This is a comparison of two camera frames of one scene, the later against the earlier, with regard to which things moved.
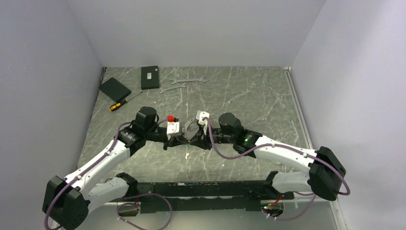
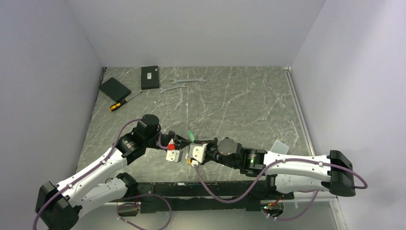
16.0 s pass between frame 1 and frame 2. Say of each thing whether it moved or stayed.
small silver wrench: stayed
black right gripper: moved
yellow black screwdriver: stayed
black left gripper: stayed
